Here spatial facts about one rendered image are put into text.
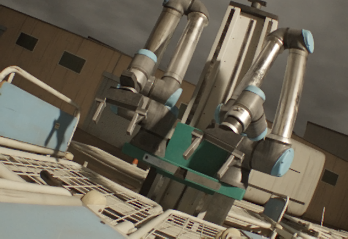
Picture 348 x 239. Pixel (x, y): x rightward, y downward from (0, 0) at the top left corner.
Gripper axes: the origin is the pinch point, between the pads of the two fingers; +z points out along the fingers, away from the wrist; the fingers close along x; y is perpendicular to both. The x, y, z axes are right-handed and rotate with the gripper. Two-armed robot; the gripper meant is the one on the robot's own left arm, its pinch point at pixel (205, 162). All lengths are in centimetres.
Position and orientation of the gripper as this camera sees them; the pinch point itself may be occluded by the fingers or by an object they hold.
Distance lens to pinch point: 102.2
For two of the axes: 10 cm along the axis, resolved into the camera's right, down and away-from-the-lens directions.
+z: -6.2, 6.6, -4.3
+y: -1.8, -6.5, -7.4
